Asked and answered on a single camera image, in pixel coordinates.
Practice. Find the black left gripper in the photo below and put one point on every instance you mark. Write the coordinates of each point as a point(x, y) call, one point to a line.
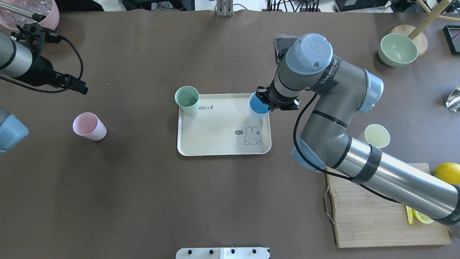
point(40, 73)

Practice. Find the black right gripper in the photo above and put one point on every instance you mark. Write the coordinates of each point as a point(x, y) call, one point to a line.
point(274, 98)

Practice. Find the blue cup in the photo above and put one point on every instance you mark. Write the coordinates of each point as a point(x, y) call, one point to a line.
point(257, 109)

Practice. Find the pink cup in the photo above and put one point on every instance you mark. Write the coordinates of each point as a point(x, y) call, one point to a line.
point(88, 125)

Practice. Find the green cup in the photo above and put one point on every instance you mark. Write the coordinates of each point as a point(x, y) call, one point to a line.
point(188, 99)

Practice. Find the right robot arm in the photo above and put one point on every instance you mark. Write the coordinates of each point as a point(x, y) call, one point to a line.
point(344, 89)

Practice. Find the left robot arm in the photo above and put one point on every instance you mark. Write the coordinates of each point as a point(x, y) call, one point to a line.
point(22, 63)

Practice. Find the cream rabbit tray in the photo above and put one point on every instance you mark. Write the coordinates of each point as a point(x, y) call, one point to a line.
point(223, 125)

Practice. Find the dark grey cloth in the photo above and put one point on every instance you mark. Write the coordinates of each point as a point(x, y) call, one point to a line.
point(282, 44)

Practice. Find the pink bowl with ice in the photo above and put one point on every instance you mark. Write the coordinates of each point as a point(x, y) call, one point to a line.
point(44, 7)

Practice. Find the cream cup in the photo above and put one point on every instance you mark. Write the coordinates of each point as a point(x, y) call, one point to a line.
point(376, 135)

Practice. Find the green bowl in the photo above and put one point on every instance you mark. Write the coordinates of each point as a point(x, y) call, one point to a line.
point(397, 50)

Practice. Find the wooden cutting board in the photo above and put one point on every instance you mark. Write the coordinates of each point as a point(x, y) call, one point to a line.
point(362, 219)

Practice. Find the white control box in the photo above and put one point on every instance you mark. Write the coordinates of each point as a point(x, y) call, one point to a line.
point(224, 253)

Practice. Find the wooden stand with base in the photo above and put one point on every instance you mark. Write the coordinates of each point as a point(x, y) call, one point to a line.
point(416, 33)

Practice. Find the yellow knife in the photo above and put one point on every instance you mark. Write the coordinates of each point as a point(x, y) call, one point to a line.
point(409, 214)

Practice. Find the yellow lemon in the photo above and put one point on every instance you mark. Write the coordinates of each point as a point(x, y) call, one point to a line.
point(448, 172)

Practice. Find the lemon slice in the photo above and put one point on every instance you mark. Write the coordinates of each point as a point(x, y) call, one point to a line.
point(421, 217)

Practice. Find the aluminium frame post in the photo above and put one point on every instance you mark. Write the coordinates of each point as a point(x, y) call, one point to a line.
point(224, 8)

